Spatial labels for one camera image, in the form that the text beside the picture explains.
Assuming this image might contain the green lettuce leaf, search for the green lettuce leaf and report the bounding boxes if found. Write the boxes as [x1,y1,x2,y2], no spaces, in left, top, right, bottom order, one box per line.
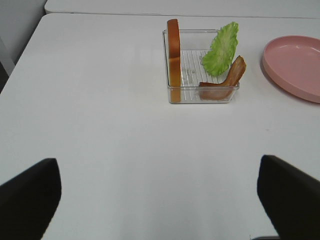
[202,21,239,77]

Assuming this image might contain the toast bread slice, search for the toast bread slice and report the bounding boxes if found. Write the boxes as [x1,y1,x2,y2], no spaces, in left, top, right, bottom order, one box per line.
[167,19,181,104]

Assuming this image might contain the clear plastic left tray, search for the clear plastic left tray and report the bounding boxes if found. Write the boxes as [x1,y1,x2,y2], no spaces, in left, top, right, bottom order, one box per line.
[162,29,240,104]

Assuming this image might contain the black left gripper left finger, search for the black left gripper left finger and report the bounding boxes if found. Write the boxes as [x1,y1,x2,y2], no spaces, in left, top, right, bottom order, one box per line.
[0,158,62,240]

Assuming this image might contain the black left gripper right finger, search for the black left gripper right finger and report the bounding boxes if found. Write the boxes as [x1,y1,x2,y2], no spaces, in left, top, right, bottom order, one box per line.
[257,155,320,240]

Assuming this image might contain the pink round plate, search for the pink round plate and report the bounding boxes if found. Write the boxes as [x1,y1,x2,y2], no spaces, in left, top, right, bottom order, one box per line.
[262,35,320,103]

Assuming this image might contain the brown bacon strip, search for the brown bacon strip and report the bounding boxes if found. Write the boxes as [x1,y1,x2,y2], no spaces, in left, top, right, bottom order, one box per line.
[199,55,247,101]

